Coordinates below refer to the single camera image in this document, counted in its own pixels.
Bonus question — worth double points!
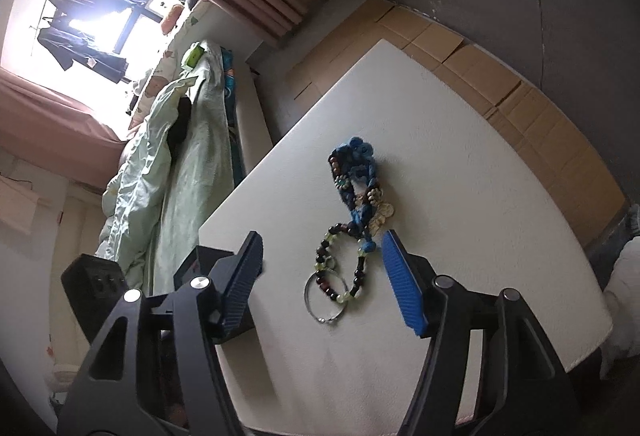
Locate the light green crumpled duvet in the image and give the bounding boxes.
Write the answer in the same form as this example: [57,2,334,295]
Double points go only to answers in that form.
[96,77,195,294]

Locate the green bed sheet mattress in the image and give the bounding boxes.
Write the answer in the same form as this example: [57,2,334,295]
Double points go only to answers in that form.
[148,40,245,294]

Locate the flattened cardboard sheets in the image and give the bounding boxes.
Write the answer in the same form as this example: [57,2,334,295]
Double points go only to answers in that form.
[286,0,627,246]

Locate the clothes drying rack outside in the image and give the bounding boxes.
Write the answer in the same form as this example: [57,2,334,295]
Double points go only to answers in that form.
[37,0,202,85]

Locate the dark glass bead bracelet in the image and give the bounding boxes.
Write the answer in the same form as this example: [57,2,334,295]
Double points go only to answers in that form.
[314,222,371,307]

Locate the silver bangle ring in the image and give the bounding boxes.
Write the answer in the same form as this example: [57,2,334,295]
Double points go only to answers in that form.
[302,270,350,325]

